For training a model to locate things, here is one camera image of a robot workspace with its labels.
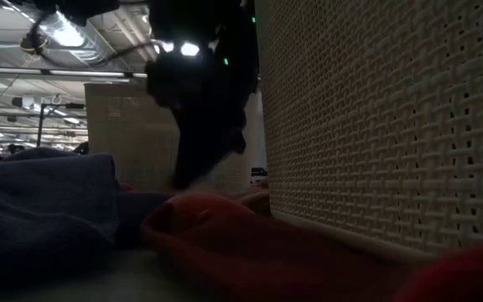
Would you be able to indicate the white perforated plastic basket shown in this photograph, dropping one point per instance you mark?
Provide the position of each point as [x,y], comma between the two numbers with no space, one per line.
[132,138]
[392,126]

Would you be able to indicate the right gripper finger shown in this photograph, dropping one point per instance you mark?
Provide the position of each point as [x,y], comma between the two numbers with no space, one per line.
[208,134]

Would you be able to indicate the black pole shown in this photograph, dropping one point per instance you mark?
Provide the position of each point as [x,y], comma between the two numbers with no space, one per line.
[41,126]

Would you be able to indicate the dark red sock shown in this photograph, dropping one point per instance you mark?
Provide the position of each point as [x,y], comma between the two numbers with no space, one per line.
[245,251]

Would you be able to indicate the ceiling light panel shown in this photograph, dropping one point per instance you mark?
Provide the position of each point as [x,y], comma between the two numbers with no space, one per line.
[189,49]

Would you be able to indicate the blue purple sock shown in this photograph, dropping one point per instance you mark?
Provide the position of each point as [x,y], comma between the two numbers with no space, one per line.
[36,209]

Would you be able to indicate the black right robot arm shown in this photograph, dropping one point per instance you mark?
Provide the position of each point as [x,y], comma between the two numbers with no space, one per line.
[199,21]

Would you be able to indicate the ceiling light rail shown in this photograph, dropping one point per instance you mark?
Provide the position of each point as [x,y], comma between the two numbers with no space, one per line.
[57,72]

